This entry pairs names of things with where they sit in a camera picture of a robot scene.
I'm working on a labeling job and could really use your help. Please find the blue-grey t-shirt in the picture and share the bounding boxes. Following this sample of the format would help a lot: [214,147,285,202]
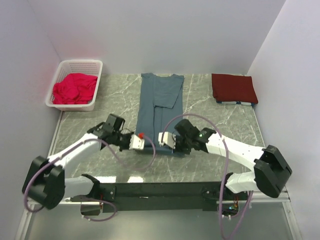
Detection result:
[135,73,185,156]

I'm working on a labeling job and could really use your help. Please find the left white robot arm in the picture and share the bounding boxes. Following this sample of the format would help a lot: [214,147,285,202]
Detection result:
[22,114,144,210]

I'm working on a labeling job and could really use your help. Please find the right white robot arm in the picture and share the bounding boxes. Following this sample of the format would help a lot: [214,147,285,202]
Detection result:
[174,119,293,200]

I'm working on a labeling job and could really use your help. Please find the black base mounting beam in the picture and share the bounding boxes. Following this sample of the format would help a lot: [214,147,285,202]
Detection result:
[69,181,251,215]

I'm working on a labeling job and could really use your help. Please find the folded dark red t-shirt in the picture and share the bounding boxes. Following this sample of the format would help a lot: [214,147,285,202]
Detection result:
[211,73,259,104]

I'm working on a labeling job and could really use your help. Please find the crumpled pink-red t-shirt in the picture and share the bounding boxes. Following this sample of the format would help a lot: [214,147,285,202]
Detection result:
[52,73,98,105]

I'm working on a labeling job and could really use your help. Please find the white plastic laundry basket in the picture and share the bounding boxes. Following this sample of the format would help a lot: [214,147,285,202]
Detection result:
[45,59,103,112]

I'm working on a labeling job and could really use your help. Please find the folded white blue t-shirt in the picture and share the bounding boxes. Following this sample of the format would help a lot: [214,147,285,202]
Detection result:
[216,100,256,107]

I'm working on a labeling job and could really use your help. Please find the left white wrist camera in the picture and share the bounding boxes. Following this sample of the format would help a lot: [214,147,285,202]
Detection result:
[129,134,145,151]

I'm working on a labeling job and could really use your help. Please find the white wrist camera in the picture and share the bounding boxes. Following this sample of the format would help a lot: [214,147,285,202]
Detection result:
[158,131,177,149]
[129,134,145,151]

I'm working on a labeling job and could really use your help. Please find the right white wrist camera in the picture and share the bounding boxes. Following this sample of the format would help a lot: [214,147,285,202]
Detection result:
[158,131,177,149]

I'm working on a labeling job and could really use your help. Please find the aluminium rail frame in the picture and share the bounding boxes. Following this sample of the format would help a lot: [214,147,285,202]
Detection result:
[16,114,290,240]

